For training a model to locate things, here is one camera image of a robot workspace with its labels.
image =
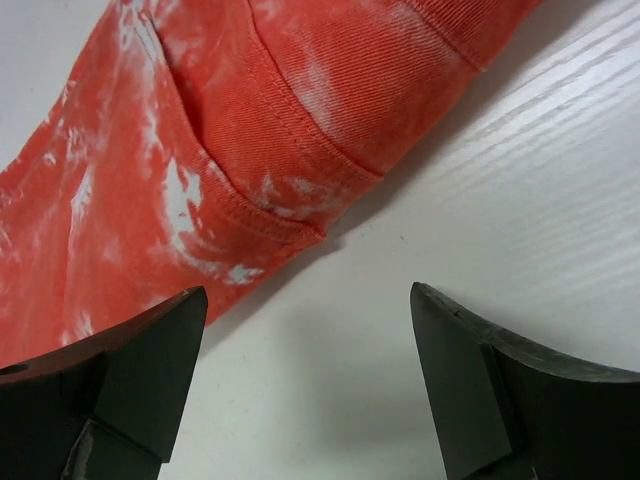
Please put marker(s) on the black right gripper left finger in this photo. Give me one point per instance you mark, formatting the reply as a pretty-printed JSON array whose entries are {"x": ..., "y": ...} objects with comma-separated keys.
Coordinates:
[{"x": 108, "y": 406}]

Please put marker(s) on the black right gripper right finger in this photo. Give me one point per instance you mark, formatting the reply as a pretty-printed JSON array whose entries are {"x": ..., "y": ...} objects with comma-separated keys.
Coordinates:
[{"x": 506, "y": 407}]

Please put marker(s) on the orange white tie-dye trousers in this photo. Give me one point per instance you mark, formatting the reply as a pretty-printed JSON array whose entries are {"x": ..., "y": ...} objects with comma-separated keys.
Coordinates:
[{"x": 207, "y": 143}]

